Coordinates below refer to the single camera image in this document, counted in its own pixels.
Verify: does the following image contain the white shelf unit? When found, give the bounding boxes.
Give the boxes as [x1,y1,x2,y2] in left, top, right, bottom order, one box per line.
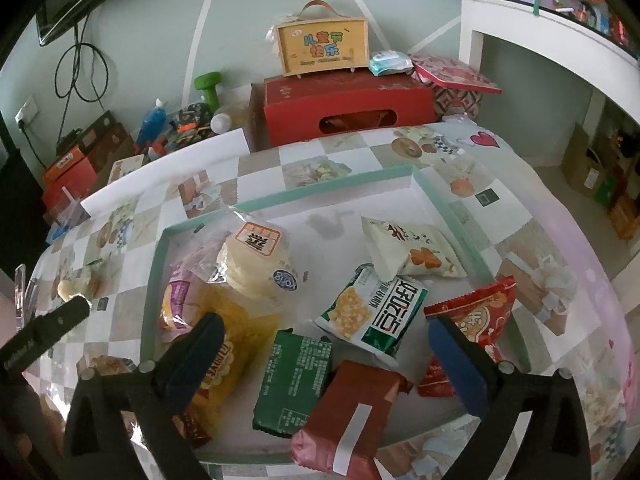
[459,0,640,171]

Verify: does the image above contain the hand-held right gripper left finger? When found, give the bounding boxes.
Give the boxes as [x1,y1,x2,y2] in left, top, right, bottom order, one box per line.
[62,312,226,480]

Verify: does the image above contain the clear plastic box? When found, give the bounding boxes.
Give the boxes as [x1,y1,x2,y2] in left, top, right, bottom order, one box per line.
[49,187,92,236]

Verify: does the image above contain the yellow wooden case with handle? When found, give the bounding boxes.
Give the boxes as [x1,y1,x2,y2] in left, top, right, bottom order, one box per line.
[272,1,371,77]

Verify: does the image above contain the patterned red box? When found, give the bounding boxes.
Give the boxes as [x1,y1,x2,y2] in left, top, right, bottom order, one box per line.
[432,85,483,121]

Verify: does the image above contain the cream card box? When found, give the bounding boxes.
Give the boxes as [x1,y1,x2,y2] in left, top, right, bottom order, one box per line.
[107,155,146,183]

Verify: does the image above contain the green and white snack packet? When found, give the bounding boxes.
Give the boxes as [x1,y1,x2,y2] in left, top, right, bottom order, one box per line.
[312,264,429,368]

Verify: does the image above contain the dark red packet white strip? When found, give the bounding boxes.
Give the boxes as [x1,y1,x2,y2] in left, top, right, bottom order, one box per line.
[290,360,416,480]

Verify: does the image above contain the yellow snack packet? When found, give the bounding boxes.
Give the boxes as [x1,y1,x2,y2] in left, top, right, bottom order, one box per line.
[187,280,286,411]

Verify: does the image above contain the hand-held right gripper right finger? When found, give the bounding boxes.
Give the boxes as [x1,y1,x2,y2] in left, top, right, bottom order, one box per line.
[427,316,593,480]

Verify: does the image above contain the camouflage toy pile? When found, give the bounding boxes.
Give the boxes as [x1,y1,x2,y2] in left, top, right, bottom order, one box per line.
[165,102,221,146]

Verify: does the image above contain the wall socket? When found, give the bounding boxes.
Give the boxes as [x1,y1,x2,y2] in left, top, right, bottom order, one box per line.
[14,95,41,128]

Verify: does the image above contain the red printed snack packet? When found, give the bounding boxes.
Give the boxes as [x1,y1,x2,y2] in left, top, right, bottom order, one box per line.
[424,275,517,363]

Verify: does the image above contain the black monitor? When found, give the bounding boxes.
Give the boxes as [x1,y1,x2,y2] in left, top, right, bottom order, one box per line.
[36,0,151,46]

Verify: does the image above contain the small red snack packet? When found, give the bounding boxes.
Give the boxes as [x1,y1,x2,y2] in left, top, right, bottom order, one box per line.
[416,355,456,398]

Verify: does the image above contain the pink snack packet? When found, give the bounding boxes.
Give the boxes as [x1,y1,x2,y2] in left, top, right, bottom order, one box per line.
[159,272,201,333]

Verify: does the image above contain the checkered printed tablecloth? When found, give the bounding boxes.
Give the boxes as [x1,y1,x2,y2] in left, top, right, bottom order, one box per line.
[20,120,631,480]

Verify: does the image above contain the red gift box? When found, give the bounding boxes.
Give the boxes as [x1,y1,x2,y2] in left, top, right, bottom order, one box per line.
[249,72,436,152]

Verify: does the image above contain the pink printed tin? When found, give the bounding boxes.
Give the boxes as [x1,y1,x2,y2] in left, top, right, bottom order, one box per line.
[409,52,502,95]

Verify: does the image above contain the green dumbbell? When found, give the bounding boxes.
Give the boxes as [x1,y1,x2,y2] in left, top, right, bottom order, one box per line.
[194,71,228,111]

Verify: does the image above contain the orange box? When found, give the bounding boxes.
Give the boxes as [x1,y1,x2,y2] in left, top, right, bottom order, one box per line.
[42,145,98,196]

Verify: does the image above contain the white tray with teal rim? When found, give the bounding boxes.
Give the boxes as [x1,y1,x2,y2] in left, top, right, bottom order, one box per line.
[142,165,533,466]

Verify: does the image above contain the small brown snack packet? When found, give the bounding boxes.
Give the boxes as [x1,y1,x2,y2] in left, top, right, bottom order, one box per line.
[172,405,213,450]

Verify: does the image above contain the clear acrylic stand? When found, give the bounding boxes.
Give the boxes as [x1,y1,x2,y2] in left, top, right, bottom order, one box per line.
[12,264,28,331]

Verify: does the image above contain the dark brown box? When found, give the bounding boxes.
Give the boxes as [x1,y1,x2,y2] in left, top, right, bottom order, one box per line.
[75,110,118,148]

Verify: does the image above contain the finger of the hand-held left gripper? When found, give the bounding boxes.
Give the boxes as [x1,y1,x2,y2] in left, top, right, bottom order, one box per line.
[27,296,91,348]

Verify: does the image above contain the light blue wipes pack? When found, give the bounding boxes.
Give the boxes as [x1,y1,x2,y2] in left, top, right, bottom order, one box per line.
[369,50,415,77]

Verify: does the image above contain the black cable loop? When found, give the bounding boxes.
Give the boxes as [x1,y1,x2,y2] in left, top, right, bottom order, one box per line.
[54,12,110,116]

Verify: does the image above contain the blue bottle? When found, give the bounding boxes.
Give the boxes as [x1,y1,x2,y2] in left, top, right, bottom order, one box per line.
[137,100,168,153]

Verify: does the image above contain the cream snack packet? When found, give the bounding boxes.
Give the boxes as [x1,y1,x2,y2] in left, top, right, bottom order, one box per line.
[361,216,468,281]

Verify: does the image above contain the brown paper bags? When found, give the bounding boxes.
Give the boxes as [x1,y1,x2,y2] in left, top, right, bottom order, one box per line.
[560,122,640,241]

